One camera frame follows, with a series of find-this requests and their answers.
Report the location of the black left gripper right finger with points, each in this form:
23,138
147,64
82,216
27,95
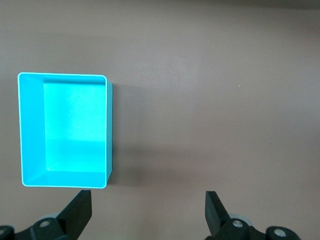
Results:
215,215

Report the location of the turquoise plastic storage box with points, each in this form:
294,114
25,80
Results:
75,125

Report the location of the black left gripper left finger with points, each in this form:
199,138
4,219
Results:
77,212

